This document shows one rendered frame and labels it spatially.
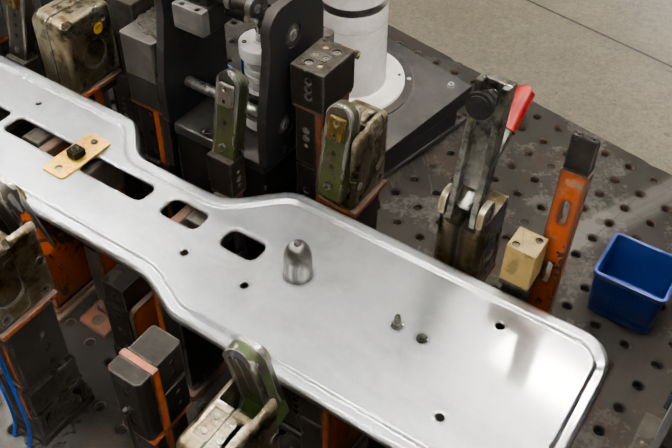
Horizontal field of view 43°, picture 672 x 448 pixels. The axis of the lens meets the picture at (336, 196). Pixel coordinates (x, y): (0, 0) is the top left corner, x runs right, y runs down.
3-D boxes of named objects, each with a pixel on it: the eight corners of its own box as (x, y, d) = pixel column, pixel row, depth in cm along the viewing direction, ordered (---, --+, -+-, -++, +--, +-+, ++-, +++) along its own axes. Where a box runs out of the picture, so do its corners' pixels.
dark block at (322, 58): (294, 289, 130) (288, 61, 101) (320, 261, 135) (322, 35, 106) (321, 304, 128) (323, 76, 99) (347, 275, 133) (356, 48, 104)
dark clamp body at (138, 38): (134, 232, 139) (92, 32, 112) (188, 187, 147) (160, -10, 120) (184, 260, 135) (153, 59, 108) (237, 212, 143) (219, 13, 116)
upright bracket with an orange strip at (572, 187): (493, 418, 115) (570, 133, 80) (497, 411, 116) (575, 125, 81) (513, 429, 114) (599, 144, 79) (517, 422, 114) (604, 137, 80)
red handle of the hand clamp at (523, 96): (444, 201, 92) (509, 76, 94) (447, 206, 94) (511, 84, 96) (479, 216, 91) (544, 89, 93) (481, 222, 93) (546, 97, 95)
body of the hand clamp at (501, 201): (412, 386, 118) (437, 206, 94) (436, 352, 122) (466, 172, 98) (450, 407, 116) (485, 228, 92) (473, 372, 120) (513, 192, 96)
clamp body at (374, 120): (301, 323, 126) (298, 127, 100) (344, 274, 133) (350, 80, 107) (353, 352, 123) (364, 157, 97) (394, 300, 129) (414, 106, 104)
